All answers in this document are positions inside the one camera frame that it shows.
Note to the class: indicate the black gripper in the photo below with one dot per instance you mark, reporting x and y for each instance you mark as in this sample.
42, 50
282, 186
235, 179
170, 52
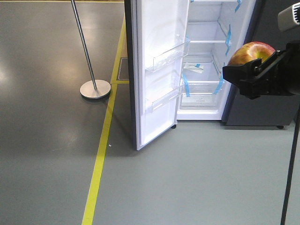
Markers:
279, 75

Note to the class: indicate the white paper packet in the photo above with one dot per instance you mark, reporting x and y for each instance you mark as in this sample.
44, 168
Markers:
194, 67

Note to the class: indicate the clear upper door shelf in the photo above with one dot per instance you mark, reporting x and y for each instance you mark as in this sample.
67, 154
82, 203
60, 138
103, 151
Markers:
158, 60

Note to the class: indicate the fridge door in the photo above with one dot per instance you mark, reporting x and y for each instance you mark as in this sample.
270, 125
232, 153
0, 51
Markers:
150, 24

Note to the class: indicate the clear lower door shelf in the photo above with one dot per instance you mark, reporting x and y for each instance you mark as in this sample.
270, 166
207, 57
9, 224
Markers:
162, 98

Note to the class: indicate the metal stanchion post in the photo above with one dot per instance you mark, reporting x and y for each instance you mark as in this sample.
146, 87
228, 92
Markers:
95, 88

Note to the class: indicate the black vertical pole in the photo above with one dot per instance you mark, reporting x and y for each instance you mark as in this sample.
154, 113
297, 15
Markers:
290, 168

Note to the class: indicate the white open fridge body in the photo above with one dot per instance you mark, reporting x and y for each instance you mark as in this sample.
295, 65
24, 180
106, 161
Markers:
216, 29

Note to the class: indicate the red yellow apple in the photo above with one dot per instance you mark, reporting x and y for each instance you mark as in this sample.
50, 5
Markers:
251, 51

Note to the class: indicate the clear door shelf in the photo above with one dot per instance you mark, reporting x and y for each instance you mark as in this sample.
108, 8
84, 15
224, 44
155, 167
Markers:
158, 60
162, 98

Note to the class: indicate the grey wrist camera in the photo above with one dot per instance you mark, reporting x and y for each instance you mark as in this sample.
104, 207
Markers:
289, 18

